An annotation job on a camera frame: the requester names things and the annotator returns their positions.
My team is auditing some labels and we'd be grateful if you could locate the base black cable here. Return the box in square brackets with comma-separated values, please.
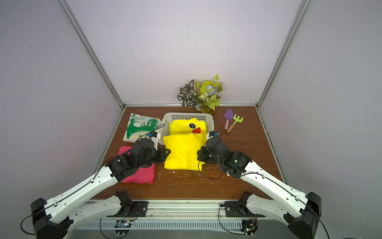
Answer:
[217, 204, 248, 236]
[99, 217, 132, 239]

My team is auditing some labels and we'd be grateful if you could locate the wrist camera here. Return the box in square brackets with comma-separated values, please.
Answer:
[207, 131, 219, 139]
[148, 131, 158, 149]

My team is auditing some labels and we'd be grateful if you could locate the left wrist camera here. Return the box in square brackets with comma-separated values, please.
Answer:
[148, 131, 158, 149]

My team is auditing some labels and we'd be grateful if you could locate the purple toy trowel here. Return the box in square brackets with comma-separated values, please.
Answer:
[224, 109, 234, 130]

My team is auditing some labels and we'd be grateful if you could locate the right base black cable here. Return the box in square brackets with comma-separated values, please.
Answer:
[217, 204, 248, 236]

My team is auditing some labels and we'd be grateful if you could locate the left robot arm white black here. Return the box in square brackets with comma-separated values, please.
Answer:
[29, 138, 171, 239]

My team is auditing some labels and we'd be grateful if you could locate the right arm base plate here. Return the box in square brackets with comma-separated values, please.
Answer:
[220, 201, 265, 218]

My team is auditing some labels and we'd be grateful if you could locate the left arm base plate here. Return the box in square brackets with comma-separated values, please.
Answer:
[108, 201, 149, 218]

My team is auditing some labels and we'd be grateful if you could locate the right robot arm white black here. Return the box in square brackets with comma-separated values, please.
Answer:
[198, 137, 322, 239]

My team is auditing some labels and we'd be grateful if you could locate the left base black cable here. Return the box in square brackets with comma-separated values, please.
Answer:
[99, 217, 132, 239]

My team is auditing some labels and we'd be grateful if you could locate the plain yellow raincoat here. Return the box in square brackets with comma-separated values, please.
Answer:
[164, 133, 204, 171]

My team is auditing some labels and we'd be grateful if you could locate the right circuit board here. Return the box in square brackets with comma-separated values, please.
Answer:
[240, 219, 259, 237]

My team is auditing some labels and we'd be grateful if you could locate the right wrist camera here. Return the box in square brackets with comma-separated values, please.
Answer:
[207, 131, 219, 139]

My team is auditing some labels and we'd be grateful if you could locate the green dinosaur folded raincoat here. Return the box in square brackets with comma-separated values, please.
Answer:
[123, 113, 162, 143]

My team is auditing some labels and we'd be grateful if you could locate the circuit board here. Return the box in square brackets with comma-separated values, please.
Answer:
[240, 219, 259, 237]
[114, 220, 132, 238]

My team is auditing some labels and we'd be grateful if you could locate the left circuit board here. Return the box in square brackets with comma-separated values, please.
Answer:
[114, 220, 132, 238]

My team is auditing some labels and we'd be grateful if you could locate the green toy rake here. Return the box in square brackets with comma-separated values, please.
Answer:
[226, 114, 244, 133]

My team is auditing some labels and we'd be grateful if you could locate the yellow duck face raincoat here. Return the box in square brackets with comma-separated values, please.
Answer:
[170, 118, 207, 144]

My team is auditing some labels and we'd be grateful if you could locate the white plastic perforated basket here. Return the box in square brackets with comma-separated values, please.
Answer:
[158, 113, 214, 145]

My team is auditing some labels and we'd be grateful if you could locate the artificial potted plant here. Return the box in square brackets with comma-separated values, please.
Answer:
[177, 74, 223, 113]

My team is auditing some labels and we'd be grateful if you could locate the aluminium front rail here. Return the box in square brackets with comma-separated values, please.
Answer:
[64, 199, 309, 221]

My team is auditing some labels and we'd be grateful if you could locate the pink raincoat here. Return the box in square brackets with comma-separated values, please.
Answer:
[121, 164, 156, 184]

